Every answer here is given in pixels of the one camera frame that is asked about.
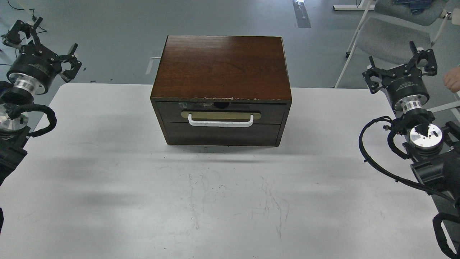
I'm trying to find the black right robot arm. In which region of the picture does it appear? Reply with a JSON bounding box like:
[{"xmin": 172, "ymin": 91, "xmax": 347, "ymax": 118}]
[{"xmin": 358, "ymin": 41, "xmax": 460, "ymax": 211}]

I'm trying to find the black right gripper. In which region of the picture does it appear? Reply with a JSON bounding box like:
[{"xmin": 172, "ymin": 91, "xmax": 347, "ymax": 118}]
[{"xmin": 362, "ymin": 41, "xmax": 438, "ymax": 111}]

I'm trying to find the dark wooden drawer cabinet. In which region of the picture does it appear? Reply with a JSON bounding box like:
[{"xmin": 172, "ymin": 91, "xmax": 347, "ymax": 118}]
[{"xmin": 151, "ymin": 35, "xmax": 292, "ymax": 146}]

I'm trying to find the white table leg frame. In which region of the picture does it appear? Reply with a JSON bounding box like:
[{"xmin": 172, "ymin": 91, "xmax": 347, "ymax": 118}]
[{"xmin": 332, "ymin": 0, "xmax": 376, "ymax": 10}]

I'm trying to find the wooden drawer with white handle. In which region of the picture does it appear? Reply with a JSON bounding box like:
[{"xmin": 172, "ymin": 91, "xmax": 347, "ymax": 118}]
[{"xmin": 156, "ymin": 101, "xmax": 286, "ymax": 124}]

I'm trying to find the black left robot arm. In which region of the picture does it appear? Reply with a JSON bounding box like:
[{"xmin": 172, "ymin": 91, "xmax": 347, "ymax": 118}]
[{"xmin": 0, "ymin": 17, "xmax": 82, "ymax": 183}]

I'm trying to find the black floor cable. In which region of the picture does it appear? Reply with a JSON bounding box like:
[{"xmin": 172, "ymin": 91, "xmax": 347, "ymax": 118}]
[{"xmin": 0, "ymin": 0, "xmax": 47, "ymax": 66}]

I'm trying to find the person's bare hand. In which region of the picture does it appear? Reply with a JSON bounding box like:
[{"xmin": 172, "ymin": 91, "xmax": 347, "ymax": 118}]
[{"xmin": 442, "ymin": 66, "xmax": 460, "ymax": 93}]

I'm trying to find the grey office chair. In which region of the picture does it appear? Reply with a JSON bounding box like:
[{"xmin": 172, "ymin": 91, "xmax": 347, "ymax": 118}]
[{"xmin": 335, "ymin": 0, "xmax": 459, "ymax": 87}]

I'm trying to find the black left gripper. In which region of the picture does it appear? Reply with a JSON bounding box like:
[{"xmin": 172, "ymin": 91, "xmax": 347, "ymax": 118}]
[{"xmin": 1, "ymin": 17, "xmax": 82, "ymax": 95}]

